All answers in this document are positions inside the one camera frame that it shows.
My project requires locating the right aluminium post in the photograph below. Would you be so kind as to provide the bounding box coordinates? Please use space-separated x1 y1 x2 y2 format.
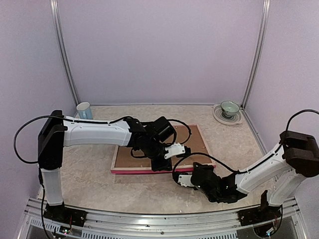
241 0 271 110

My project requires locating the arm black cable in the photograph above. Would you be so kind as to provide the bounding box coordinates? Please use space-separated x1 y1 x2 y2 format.
13 115 125 164
171 109 319 185

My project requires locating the pink wooden picture frame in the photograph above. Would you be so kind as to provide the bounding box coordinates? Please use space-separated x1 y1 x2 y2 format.
110 123 217 175

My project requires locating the brown backing board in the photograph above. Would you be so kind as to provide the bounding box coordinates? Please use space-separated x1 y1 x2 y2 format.
114 125 212 169

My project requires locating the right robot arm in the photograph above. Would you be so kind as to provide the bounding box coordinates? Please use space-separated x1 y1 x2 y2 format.
190 131 319 221

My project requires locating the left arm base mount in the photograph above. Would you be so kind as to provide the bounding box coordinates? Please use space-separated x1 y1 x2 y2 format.
44 205 87 227

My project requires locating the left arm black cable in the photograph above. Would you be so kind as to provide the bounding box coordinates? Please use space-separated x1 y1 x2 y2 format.
13 115 125 164

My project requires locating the white paper cup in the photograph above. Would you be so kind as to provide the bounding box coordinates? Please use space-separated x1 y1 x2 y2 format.
76 102 93 120

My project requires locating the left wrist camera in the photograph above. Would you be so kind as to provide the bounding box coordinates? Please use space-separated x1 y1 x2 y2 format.
150 116 174 142

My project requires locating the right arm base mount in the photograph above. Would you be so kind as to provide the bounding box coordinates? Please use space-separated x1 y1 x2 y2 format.
237 207 282 227

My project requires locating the left aluminium post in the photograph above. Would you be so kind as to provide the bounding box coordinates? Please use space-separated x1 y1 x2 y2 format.
50 0 80 105

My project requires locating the aluminium post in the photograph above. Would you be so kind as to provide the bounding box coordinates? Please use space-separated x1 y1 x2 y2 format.
241 0 271 110
50 0 80 105

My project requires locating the aluminium front rail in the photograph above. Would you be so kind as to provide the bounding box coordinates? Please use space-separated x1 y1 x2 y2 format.
14 198 310 239

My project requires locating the green teacup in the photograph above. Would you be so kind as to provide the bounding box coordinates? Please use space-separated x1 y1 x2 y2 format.
220 101 240 119

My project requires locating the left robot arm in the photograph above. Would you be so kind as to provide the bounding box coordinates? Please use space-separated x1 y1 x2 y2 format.
38 111 176 222

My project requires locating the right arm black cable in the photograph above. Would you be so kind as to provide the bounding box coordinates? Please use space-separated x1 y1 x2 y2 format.
171 109 319 185

